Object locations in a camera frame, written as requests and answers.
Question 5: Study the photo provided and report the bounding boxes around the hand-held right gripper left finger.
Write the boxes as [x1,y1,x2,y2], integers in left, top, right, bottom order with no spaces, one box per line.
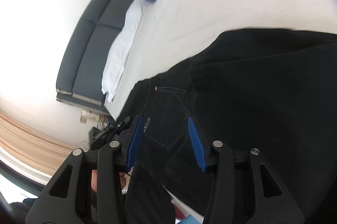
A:
[26,115,146,224]

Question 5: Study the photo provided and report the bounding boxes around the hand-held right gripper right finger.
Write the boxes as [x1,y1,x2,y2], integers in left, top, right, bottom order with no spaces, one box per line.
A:
[187,117,303,224]

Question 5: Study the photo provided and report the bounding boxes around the white wall socket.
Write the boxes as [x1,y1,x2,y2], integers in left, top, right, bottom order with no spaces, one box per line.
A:
[80,110,92,124]

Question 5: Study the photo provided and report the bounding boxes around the black denim pants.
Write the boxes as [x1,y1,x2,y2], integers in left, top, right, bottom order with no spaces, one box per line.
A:
[116,28,337,224]

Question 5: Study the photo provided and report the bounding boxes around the dark grey padded headboard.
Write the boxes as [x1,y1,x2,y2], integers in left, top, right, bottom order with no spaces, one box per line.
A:
[56,0,137,115]

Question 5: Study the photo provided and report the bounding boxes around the black equipment on floor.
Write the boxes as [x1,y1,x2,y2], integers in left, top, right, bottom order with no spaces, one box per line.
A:
[90,117,131,152]

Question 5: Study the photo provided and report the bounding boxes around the bed with white sheet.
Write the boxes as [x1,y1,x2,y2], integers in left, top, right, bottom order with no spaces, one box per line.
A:
[104,0,337,122]

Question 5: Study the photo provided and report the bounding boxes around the white pillow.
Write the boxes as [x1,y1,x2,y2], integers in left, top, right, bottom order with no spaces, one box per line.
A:
[122,0,148,39]
[101,29,137,103]

